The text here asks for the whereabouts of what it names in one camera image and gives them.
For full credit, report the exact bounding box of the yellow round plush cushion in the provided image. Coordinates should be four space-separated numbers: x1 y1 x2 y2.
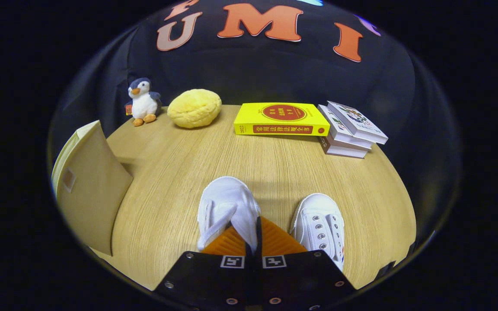
167 89 222 129

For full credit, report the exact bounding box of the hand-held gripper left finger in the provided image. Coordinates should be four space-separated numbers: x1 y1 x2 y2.
153 225 257 309

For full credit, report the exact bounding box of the beige storage box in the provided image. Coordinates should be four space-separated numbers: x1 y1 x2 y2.
51 120 134 256

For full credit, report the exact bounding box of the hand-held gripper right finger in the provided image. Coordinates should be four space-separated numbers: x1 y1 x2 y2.
255 216 358 311

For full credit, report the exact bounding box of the yellow book red label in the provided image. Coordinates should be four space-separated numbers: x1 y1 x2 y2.
233 102 331 137

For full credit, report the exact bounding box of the white shoe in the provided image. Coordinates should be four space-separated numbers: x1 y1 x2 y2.
196 176 262 255
289 193 345 272

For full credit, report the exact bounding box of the penguin plush toy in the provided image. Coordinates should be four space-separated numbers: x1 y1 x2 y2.
124 78 163 127

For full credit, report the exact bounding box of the white illustrated book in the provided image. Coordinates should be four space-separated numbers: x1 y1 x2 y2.
328 101 389 145
317 105 373 151

